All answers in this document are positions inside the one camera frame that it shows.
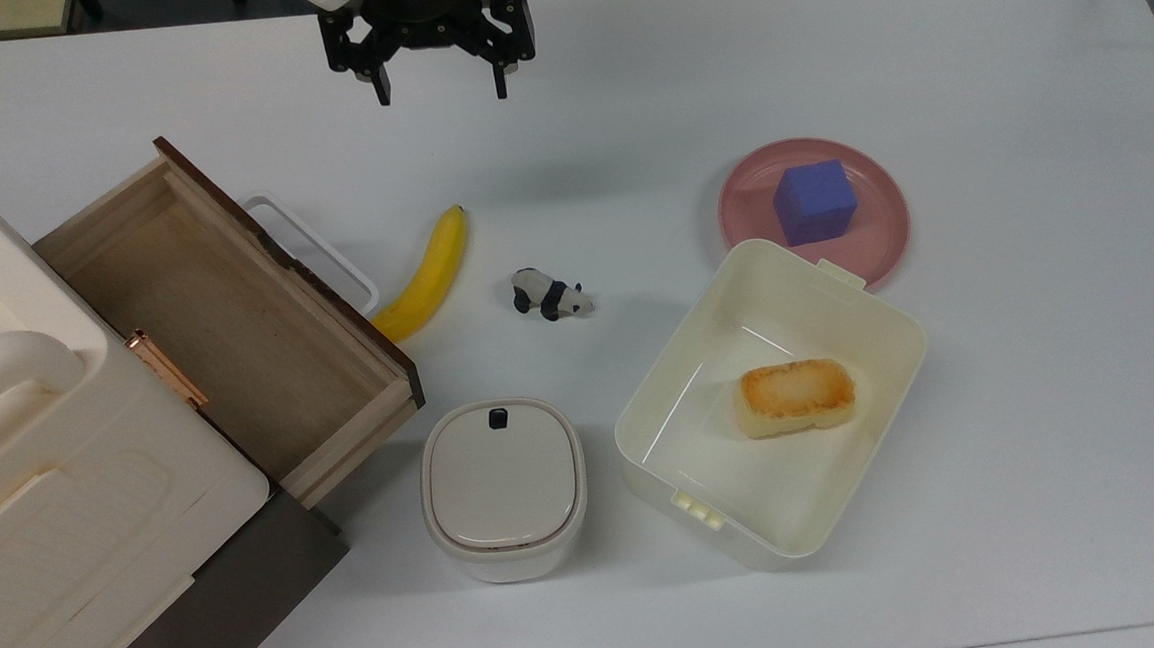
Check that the cream lidded round container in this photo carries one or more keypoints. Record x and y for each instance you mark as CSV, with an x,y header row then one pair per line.
x,y
501,479

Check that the copper latch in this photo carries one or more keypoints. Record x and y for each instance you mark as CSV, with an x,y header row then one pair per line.
x,y
167,369

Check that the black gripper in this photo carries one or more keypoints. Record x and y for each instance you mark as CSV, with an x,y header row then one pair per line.
x,y
427,8

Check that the cream open plastic tub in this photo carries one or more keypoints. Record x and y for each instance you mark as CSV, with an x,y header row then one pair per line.
x,y
705,456

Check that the purple cube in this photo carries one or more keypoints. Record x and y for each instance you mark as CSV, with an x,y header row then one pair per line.
x,y
815,204

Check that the toasted bread piece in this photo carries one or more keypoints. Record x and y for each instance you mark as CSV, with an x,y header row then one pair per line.
x,y
794,398

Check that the black and white panda toy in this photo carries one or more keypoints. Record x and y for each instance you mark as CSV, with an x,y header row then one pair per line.
x,y
540,291

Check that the dark wood cabinet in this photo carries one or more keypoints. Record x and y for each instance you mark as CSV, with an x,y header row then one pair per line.
x,y
252,584

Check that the wooden drawer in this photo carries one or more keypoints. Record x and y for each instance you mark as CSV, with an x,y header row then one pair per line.
x,y
226,325

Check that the yellow banana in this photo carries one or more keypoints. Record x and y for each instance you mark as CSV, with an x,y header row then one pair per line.
x,y
429,273

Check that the pink round plate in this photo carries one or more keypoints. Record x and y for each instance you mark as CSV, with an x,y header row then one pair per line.
x,y
881,215

